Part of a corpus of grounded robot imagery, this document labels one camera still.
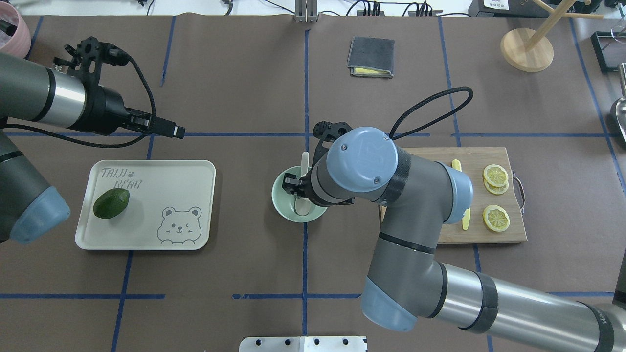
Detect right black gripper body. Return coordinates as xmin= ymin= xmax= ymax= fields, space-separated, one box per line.
xmin=294 ymin=174 xmax=323 ymax=206

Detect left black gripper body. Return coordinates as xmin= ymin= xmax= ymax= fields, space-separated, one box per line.
xmin=83 ymin=86 xmax=151 ymax=135

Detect white spoon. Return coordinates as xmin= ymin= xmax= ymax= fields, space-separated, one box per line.
xmin=294 ymin=151 xmax=312 ymax=216

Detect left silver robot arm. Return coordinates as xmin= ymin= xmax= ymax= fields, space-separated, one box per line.
xmin=0 ymin=44 xmax=185 ymax=243

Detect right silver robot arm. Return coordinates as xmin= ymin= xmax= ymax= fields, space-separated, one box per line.
xmin=280 ymin=127 xmax=625 ymax=352

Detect light green bowl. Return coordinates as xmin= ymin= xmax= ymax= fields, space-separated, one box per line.
xmin=272 ymin=166 xmax=327 ymax=223

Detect pink bowl with ice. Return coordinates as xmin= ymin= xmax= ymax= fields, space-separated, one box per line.
xmin=0 ymin=1 xmax=31 ymax=59

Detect white rectangular tray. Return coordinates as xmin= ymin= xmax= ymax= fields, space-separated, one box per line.
xmin=75 ymin=160 xmax=216 ymax=250

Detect green avocado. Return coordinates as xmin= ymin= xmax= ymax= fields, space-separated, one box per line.
xmin=92 ymin=188 xmax=130 ymax=219

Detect grey folded cloth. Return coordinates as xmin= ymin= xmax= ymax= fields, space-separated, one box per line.
xmin=347 ymin=36 xmax=396 ymax=79

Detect yellow plastic knife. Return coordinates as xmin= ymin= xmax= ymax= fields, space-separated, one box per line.
xmin=451 ymin=159 xmax=471 ymax=230

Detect lemon slice stacked pair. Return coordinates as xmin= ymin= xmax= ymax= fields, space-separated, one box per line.
xmin=483 ymin=163 xmax=509 ymax=195

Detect wooden cutting board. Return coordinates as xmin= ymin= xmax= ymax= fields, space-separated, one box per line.
xmin=405 ymin=147 xmax=528 ymax=244

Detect single lemon slice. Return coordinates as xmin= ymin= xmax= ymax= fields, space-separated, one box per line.
xmin=482 ymin=204 xmax=511 ymax=232

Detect wooden mug tree stand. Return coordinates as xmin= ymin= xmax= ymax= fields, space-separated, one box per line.
xmin=499 ymin=0 xmax=604 ymax=73

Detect metal scoop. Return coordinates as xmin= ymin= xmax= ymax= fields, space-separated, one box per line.
xmin=610 ymin=63 xmax=626 ymax=148

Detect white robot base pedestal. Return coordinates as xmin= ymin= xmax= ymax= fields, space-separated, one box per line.
xmin=239 ymin=336 xmax=368 ymax=352

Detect aluminium frame post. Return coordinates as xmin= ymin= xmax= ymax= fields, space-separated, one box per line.
xmin=293 ymin=0 xmax=319 ymax=23

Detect black wire glass rack tray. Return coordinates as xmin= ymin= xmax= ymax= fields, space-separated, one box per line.
xmin=590 ymin=24 xmax=626 ymax=73

